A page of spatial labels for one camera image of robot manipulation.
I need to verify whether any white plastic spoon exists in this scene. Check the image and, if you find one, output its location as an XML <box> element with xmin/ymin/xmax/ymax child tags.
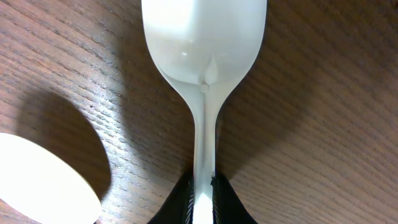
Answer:
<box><xmin>1</xmin><ymin>133</ymin><xmax>101</xmax><ymax>223</ymax></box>
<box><xmin>141</xmin><ymin>0</ymin><xmax>267</xmax><ymax>223</ymax></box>

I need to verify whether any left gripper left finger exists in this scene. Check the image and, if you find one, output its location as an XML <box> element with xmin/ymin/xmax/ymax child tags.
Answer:
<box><xmin>148</xmin><ymin>171</ymin><xmax>195</xmax><ymax>224</ymax></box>

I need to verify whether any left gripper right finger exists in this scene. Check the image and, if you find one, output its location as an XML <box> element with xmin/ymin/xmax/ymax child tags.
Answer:
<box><xmin>211</xmin><ymin>173</ymin><xmax>257</xmax><ymax>224</ymax></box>

